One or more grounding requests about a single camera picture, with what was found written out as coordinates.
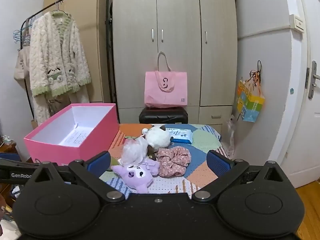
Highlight grey wardrobe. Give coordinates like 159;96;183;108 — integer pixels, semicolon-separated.
112;0;238;130

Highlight white fluffy item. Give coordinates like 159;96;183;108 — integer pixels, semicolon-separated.
117;137;149;165

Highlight black metal clothes rack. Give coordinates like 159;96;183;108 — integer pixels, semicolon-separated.
20;0;118;120

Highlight pink floral scrunchie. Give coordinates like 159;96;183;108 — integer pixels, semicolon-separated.
156;146;192;178

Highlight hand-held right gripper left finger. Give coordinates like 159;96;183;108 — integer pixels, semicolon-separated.
24;151;126;203

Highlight colourful hanging bag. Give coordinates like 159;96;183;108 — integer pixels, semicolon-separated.
236;60;265;123

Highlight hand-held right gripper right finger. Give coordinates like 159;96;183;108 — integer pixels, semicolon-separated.
191;149;294;203

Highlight white brown plush cat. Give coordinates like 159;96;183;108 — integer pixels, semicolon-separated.
142;126;175;162

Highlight wooden nightstand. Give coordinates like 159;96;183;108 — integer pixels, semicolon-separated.
0;135;19;160

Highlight printed paper sheet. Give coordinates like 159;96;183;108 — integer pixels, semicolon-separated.
60;127;88;147

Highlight pink cardboard box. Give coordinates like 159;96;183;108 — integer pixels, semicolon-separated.
24;103;119;167

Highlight white door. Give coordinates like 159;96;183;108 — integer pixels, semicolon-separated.
275;0;320;189

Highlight cream canvas bag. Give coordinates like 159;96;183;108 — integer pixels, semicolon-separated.
13;27;33;90

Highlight purple plush toy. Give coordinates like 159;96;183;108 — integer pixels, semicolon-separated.
111;158;160;194

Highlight black suitcase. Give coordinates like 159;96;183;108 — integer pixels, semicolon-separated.
139;107;188;125

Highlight cream fluffy robe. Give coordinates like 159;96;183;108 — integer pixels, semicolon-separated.
29;10;91;125

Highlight blue wet wipes pack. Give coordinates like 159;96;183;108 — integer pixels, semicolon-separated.
165;127;194;144

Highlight silver door handle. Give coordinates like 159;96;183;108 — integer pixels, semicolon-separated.
304;60;320;100

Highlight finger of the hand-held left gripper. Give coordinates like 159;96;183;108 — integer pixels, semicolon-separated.
0;152;21;162
0;159;42;171

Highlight blue wire hangers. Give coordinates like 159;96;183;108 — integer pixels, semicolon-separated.
13;17;34;47

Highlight white light switch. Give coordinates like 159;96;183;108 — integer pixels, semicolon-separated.
289;14;305;33

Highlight pink tote bag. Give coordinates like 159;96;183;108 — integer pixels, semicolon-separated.
144;52;188;109

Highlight beige tall cabinet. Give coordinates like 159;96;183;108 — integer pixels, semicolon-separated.
44;0;113;105

